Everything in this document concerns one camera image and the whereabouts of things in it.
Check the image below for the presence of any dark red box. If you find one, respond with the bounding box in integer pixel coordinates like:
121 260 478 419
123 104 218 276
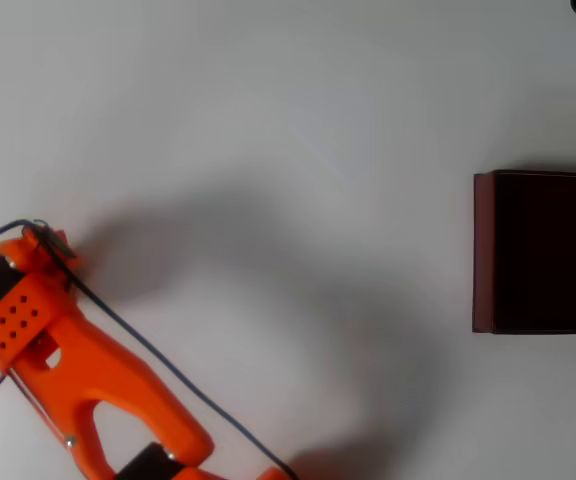
472 169 576 336

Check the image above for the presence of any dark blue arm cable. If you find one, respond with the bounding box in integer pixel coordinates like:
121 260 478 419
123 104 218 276
0 218 300 480

